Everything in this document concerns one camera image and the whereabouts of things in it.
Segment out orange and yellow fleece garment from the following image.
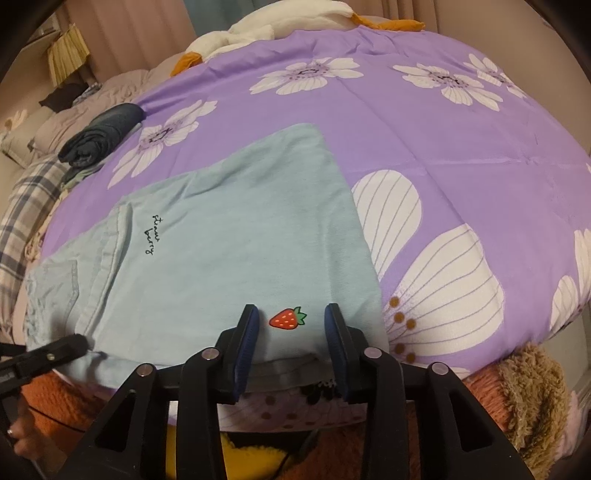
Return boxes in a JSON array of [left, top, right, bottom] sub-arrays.
[[18, 369, 509, 480]]

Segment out purple floral blanket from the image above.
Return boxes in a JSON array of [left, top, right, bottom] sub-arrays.
[[34, 23, 591, 432]]

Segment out blue curtain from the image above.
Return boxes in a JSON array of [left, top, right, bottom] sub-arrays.
[[182, 0, 241, 24]]

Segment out person's left hand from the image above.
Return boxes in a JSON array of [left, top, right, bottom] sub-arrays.
[[4, 406, 38, 460]]

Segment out pink curtain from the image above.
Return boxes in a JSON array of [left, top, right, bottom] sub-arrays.
[[383, 0, 444, 24], [65, 0, 195, 88]]

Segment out blue patterned cloth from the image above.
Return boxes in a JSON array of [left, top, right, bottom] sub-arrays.
[[74, 82, 102, 104]]

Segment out white goose plush toy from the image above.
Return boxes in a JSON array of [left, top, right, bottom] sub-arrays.
[[170, 0, 426, 77]]

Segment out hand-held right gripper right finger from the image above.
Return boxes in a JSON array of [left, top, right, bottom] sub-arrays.
[[323, 302, 536, 480]]

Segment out grey pillow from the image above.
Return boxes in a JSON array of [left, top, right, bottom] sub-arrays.
[[0, 117, 47, 169]]

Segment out light blue strawberry print pants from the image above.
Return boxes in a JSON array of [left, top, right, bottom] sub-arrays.
[[23, 122, 389, 388]]

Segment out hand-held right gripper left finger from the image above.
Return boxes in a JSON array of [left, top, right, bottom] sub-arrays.
[[62, 304, 260, 480]]

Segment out beige duvet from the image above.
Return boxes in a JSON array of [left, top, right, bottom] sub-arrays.
[[34, 51, 195, 153]]

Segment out thin black cable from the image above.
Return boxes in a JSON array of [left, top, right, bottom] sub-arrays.
[[270, 429, 320, 480]]

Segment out black cloth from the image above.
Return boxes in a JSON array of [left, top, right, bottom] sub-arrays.
[[39, 83, 88, 113]]

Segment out beige bed headboard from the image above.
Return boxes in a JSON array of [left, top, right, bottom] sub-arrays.
[[0, 41, 61, 139]]

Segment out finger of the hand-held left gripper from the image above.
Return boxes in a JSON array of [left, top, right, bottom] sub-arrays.
[[0, 335, 89, 376]]

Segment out plaid pillow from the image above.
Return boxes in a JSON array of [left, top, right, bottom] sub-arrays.
[[0, 159, 70, 324]]

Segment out brown fuzzy fabric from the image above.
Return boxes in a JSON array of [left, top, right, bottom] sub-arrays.
[[499, 344, 570, 462]]

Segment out dark folded jeans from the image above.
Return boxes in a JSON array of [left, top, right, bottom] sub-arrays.
[[58, 103, 144, 168]]

